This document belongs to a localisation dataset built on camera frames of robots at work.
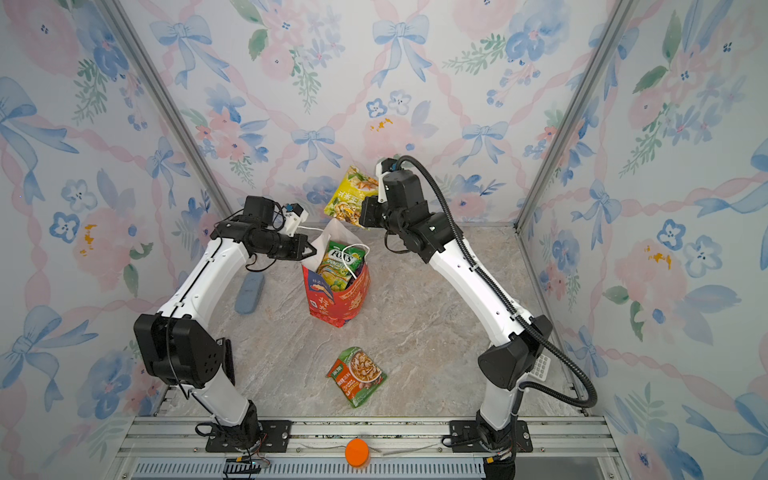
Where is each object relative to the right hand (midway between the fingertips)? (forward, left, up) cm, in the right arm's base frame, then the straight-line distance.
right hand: (362, 201), depth 71 cm
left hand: (-1, +14, -16) cm, 21 cm away
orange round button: (-47, 0, -32) cm, 56 cm away
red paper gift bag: (-13, +11, -26) cm, 31 cm away
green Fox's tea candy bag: (-5, +7, -18) cm, 20 cm away
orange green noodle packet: (-28, +3, -39) cm, 48 cm away
